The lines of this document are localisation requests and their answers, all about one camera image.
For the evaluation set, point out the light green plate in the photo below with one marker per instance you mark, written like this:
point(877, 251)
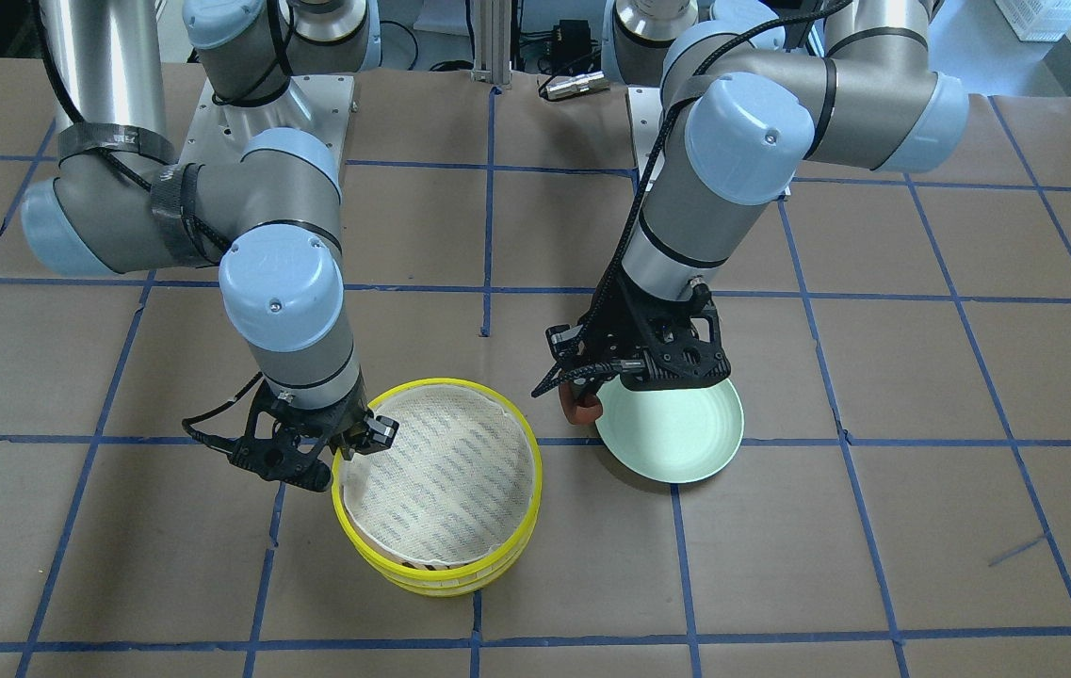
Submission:
point(682, 435)

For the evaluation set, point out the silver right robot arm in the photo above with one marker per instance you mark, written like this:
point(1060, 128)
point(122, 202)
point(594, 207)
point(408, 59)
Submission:
point(125, 201)

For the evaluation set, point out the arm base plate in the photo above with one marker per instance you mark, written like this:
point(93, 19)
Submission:
point(644, 106)
point(321, 104)

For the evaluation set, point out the brown bun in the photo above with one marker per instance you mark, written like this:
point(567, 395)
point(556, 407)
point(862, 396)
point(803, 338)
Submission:
point(579, 402)

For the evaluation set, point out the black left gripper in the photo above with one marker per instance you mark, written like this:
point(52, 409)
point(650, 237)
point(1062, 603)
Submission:
point(623, 317)

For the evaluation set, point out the black adapter on desk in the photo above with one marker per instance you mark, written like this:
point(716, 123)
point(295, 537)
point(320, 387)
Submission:
point(570, 39)

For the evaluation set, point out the brown paper table mat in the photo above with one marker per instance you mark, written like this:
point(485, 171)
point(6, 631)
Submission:
point(900, 504)

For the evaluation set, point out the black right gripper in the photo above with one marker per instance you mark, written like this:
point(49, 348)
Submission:
point(344, 421)

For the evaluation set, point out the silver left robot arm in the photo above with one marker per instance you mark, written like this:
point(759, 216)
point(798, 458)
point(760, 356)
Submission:
point(736, 122)

